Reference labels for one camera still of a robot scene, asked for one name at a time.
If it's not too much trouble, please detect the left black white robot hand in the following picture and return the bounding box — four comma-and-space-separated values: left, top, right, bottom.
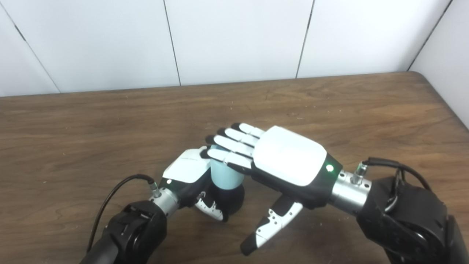
161, 146, 225, 222

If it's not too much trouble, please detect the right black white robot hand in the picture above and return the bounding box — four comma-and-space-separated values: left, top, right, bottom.
205, 123, 343, 256

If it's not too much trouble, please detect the light-blue short hose tube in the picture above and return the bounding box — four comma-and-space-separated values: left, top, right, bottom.
210, 144, 244, 190

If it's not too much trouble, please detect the black funnel-shaped nozzle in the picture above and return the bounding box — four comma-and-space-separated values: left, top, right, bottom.
205, 183, 245, 222

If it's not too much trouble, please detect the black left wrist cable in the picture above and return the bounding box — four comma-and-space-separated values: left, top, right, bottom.
87, 174, 162, 253

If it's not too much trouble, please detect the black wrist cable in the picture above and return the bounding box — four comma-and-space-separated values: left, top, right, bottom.
351, 157, 433, 191
87, 174, 162, 253

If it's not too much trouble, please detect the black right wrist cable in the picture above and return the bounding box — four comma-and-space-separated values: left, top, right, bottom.
351, 157, 433, 191

